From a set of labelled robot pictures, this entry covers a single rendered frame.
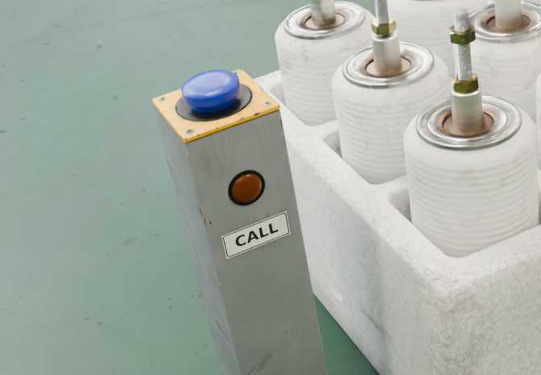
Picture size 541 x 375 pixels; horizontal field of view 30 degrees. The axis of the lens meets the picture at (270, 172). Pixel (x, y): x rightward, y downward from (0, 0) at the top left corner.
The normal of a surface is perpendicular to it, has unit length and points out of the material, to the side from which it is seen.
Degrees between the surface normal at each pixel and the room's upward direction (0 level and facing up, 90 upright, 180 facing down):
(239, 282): 90
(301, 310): 90
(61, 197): 0
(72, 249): 0
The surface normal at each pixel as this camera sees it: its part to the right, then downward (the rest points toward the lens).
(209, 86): -0.16, -0.83
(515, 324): 0.40, 0.44
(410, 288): -0.90, 0.34
